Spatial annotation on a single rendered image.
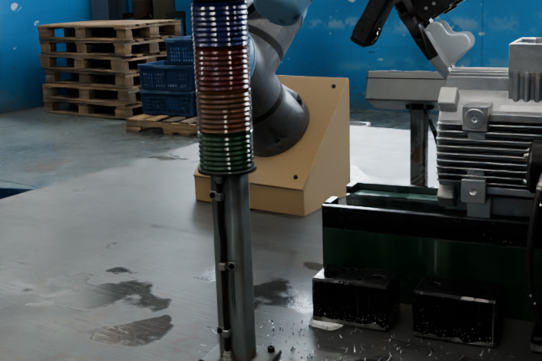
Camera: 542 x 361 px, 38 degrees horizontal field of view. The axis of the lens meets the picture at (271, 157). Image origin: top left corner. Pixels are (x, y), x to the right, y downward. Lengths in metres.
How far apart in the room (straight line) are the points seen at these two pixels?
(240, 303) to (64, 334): 0.27
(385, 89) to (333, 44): 6.40
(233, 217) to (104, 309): 0.32
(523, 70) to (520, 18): 5.96
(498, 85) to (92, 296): 0.63
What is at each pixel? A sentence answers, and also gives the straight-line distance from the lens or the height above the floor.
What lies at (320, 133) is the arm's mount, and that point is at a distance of 1.51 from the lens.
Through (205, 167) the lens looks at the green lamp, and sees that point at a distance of 0.84.
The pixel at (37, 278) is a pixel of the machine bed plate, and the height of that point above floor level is 0.80.
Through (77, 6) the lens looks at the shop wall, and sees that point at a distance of 9.25.
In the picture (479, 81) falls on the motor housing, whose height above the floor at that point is 1.10.
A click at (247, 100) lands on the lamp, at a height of 1.11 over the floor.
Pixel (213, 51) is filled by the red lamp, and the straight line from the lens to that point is 0.81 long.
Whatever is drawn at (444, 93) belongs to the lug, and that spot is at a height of 1.08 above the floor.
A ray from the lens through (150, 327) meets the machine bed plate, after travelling 1.05.
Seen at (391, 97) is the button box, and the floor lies 1.04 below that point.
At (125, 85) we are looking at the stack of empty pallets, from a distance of 7.54.
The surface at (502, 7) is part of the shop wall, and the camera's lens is 7.00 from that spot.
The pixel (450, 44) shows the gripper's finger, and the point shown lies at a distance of 1.11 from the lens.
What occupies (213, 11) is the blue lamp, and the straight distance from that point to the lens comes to 0.81.
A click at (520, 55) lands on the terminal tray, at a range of 1.00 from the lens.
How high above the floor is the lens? 1.23
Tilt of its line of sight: 13 degrees down
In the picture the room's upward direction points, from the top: 2 degrees counter-clockwise
